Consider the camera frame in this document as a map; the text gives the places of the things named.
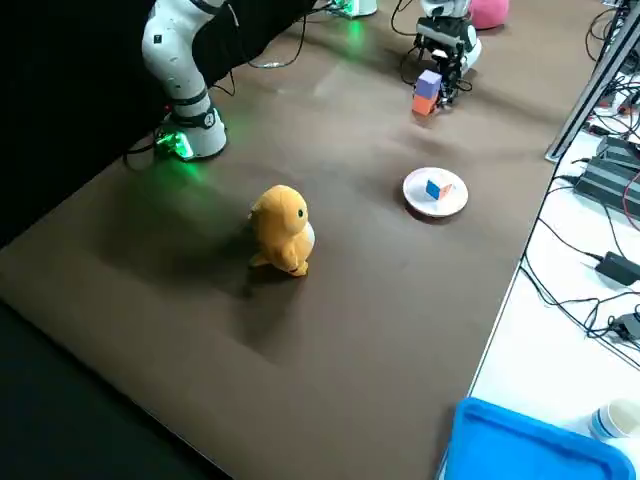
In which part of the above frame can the blue plastic tray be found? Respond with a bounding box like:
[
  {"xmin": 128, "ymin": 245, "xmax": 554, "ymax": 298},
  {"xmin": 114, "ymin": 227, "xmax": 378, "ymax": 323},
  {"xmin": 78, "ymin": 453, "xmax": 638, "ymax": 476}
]
[{"xmin": 437, "ymin": 396, "xmax": 639, "ymax": 480}]

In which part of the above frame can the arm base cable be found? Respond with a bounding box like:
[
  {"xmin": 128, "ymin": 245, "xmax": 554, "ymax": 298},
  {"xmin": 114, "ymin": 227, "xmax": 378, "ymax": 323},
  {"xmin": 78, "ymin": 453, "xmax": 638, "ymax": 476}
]
[{"xmin": 122, "ymin": 124, "xmax": 174, "ymax": 171}]

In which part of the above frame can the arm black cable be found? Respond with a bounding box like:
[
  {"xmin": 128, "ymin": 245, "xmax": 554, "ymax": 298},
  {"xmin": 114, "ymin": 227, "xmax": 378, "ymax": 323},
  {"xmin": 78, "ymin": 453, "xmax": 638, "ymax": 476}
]
[
  {"xmin": 391, "ymin": 0, "xmax": 437, "ymax": 87},
  {"xmin": 248, "ymin": 9, "xmax": 307, "ymax": 70}
]

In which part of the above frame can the aluminium profile post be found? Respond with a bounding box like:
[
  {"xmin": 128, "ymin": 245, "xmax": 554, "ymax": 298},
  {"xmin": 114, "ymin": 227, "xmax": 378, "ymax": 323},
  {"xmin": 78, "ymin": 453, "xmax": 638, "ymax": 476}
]
[{"xmin": 543, "ymin": 9, "xmax": 640, "ymax": 162}]

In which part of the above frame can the pink plush toy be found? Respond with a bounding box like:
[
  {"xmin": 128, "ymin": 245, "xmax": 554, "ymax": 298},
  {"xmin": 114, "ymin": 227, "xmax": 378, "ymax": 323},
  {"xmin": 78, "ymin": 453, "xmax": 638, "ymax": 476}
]
[{"xmin": 469, "ymin": 0, "xmax": 512, "ymax": 30}]

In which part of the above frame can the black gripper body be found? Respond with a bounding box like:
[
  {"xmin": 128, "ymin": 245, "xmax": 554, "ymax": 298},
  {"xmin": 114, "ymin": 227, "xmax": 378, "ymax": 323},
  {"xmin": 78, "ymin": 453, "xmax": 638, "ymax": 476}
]
[{"xmin": 423, "ymin": 35, "xmax": 469, "ymax": 69}]

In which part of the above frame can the purple foam block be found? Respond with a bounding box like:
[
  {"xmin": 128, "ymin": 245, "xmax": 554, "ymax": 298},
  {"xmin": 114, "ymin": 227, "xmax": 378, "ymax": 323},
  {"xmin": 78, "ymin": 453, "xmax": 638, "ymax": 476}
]
[{"xmin": 415, "ymin": 69, "xmax": 444, "ymax": 99}]

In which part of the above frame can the black power supply brick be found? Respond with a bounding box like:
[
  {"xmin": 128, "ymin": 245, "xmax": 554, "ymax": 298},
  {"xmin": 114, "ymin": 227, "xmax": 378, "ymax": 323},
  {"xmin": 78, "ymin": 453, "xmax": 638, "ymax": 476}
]
[
  {"xmin": 572, "ymin": 152, "xmax": 640, "ymax": 217},
  {"xmin": 594, "ymin": 133, "xmax": 640, "ymax": 169}
]

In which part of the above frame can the blue white paper cup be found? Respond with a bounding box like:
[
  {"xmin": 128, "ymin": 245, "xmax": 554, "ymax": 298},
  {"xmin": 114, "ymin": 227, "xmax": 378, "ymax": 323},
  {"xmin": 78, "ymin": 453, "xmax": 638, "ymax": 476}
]
[{"xmin": 587, "ymin": 398, "xmax": 640, "ymax": 442}]

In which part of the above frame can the pale pink plate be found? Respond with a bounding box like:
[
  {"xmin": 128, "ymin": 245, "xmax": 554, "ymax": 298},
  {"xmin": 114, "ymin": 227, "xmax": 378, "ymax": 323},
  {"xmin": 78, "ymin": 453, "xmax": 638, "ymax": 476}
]
[{"xmin": 402, "ymin": 166, "xmax": 470, "ymax": 219}]

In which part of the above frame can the orange foam block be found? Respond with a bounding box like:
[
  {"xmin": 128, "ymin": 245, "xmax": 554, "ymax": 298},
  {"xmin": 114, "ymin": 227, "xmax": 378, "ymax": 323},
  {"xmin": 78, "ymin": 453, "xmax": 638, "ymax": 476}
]
[{"xmin": 411, "ymin": 92, "xmax": 442, "ymax": 118}]

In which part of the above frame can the flat black power adapter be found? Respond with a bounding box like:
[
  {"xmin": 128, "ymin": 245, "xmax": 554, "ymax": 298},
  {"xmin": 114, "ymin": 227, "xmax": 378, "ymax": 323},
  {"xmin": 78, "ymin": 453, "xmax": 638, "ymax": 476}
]
[{"xmin": 594, "ymin": 250, "xmax": 640, "ymax": 288}]

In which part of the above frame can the black desk cable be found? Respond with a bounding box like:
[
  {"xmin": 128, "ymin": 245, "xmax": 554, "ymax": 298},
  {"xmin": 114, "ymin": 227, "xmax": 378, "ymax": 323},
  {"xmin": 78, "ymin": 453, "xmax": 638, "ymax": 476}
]
[{"xmin": 517, "ymin": 259, "xmax": 640, "ymax": 346}]

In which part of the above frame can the small puzzle cube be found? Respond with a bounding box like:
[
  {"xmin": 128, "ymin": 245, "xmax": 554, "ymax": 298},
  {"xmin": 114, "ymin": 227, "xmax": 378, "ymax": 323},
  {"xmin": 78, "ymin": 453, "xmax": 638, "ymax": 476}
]
[{"xmin": 424, "ymin": 179, "xmax": 454, "ymax": 203}]

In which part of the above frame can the yellow plush toy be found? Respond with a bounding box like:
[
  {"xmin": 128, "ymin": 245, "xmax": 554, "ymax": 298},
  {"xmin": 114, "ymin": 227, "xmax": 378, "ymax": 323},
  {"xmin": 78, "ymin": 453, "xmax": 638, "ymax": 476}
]
[{"xmin": 248, "ymin": 184, "xmax": 318, "ymax": 278}]

